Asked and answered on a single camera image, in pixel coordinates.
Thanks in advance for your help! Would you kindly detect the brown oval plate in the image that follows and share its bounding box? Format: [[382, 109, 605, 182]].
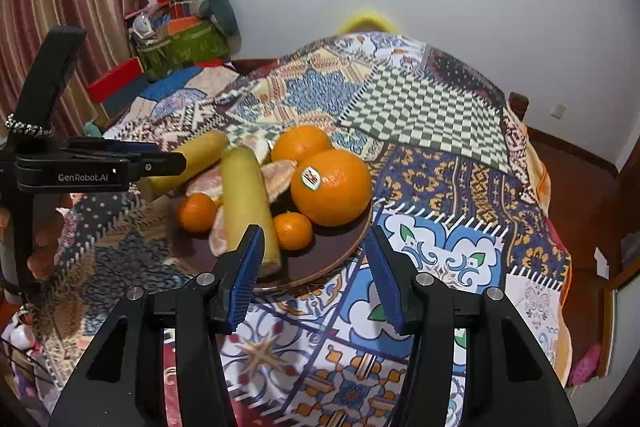
[[167, 194, 375, 290]]

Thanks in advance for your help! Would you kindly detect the patchwork printed blanket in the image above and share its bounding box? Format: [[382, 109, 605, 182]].
[[10, 32, 573, 427]]

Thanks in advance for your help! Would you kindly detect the wooden bed post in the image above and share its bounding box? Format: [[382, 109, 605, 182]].
[[507, 92, 530, 122]]

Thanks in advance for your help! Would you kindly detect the large orange with sticker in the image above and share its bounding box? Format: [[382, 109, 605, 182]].
[[290, 149, 373, 228]]

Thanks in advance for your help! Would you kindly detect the red flat box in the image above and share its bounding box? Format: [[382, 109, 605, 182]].
[[87, 58, 150, 118]]

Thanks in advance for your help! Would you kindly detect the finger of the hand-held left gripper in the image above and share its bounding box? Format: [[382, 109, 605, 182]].
[[65, 137, 163, 155], [60, 147, 187, 182]]

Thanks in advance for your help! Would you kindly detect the grey plush pillow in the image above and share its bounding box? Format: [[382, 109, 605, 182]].
[[170, 0, 242, 52]]

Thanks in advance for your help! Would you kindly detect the person's left hand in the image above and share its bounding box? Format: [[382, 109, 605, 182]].
[[27, 194, 73, 280]]

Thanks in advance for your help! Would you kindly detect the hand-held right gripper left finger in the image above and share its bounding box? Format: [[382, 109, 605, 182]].
[[47, 224, 266, 427]]

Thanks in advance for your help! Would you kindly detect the small mandarin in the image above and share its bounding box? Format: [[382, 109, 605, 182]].
[[272, 211, 314, 251], [178, 193, 218, 234]]

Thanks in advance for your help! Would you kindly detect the raw bacon strip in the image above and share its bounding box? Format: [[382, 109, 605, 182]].
[[186, 159, 299, 204]]

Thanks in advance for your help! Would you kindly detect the green patterned box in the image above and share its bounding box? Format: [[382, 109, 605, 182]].
[[135, 22, 231, 80]]

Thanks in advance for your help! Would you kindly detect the wrapped pomelo chunk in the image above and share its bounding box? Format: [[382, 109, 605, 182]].
[[239, 134, 273, 165]]

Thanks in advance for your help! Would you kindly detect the beaded cord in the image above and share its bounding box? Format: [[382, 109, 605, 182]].
[[5, 116, 53, 138]]

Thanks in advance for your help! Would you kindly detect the small peeled pomelo wedge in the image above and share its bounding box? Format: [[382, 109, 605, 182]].
[[208, 206, 227, 258]]

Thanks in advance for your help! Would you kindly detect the pink slipper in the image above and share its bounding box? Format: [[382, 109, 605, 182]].
[[570, 342, 603, 385]]

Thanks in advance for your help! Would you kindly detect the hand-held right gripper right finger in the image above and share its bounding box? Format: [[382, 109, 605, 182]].
[[364, 225, 581, 427]]

